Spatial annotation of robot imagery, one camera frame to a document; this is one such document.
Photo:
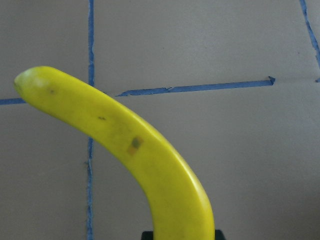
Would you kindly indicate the glossy yellow toy banana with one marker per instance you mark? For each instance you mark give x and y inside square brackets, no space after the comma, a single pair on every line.
[179,206]

